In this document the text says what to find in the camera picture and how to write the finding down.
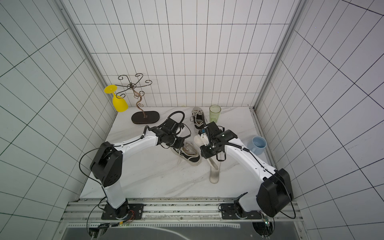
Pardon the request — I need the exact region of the black white sneaker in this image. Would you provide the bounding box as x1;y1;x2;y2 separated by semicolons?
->
172;142;201;166
190;107;206;133

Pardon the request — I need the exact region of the white insole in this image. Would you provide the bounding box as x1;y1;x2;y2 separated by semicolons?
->
194;133;209;148
207;158;221;184

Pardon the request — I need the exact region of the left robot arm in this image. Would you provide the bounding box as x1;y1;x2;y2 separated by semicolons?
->
90;118;192;220

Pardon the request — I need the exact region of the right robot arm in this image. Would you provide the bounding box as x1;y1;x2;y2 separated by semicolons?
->
199;122;294;218

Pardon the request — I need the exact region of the black metal cup rack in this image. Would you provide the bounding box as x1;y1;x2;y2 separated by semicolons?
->
117;73;160;125

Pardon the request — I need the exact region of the green transparent cup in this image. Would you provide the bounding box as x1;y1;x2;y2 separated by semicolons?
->
209;105;222;123

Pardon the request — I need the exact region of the blue mug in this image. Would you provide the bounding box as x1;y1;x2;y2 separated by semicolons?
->
247;136;267;156

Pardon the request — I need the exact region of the yellow plastic wine glass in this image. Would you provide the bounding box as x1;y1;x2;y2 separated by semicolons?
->
104;85;129;113

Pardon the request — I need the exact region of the aluminium mounting rail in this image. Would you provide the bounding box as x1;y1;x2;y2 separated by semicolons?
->
61;196;304;226

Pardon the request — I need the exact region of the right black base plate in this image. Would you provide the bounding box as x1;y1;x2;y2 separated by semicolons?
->
218;204;262;220

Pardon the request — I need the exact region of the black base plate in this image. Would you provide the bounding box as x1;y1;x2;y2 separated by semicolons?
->
101;203;145;221
218;204;262;220

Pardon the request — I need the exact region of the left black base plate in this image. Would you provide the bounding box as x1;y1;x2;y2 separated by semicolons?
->
101;203;145;221

